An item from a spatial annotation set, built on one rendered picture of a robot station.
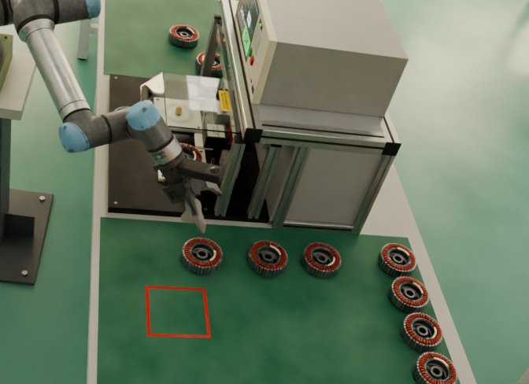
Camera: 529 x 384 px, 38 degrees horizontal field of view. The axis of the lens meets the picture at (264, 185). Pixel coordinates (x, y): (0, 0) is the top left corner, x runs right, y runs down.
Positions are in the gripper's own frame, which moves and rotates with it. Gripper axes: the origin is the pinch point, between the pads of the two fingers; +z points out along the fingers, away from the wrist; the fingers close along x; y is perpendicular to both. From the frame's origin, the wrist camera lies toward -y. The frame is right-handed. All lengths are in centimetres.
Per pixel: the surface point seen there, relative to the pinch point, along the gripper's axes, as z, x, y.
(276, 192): 13.8, -24.3, -4.4
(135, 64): -19, -76, 52
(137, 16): -26, -106, 60
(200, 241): 9.7, -2.9, 11.9
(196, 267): 11.2, 5.9, 10.6
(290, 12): -28, -45, -24
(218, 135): -4.7, -33.1, 8.5
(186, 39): -14, -97, 41
